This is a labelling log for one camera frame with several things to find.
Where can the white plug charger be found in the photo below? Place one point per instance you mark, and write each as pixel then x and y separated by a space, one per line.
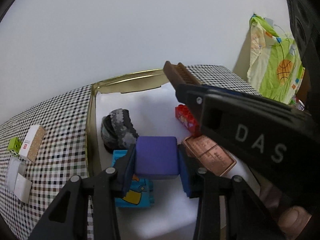
pixel 22 187

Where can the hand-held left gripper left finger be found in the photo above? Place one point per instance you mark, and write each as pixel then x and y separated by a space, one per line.
pixel 128 170

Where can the black panelled object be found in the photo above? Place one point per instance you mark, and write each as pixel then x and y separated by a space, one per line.
pixel 302 30

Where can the checkered tablecloth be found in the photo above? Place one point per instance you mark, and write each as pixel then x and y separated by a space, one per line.
pixel 55 120

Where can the person's right hand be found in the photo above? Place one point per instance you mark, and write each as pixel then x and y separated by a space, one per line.
pixel 295 217

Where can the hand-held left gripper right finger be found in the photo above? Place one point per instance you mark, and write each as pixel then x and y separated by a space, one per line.
pixel 185 177

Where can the brown comb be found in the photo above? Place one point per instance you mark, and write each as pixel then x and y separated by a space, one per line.
pixel 180 73

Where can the clear plastic box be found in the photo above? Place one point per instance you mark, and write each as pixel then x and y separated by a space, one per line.
pixel 13 170

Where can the red toy brick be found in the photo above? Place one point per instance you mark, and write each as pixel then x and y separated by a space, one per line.
pixel 182 115

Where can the gold tin box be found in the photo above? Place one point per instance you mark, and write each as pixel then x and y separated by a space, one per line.
pixel 130 83

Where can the grey patterned tape roll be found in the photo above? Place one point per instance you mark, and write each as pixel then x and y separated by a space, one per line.
pixel 117 127

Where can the white paper lining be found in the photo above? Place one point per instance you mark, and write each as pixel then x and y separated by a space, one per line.
pixel 150 110

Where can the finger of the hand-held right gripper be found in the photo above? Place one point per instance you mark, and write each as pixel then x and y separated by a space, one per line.
pixel 190 95

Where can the green printed cloth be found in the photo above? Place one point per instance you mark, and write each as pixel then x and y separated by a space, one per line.
pixel 275 55

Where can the copper embossed bar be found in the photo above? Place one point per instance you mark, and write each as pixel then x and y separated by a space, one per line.
pixel 212 152

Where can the green soccer toy block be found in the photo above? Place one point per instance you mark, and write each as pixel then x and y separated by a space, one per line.
pixel 14 143

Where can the purple foam block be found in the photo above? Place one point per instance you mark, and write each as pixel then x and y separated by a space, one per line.
pixel 157 157

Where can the white box with red label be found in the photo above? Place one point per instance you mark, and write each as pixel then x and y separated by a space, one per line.
pixel 27 142

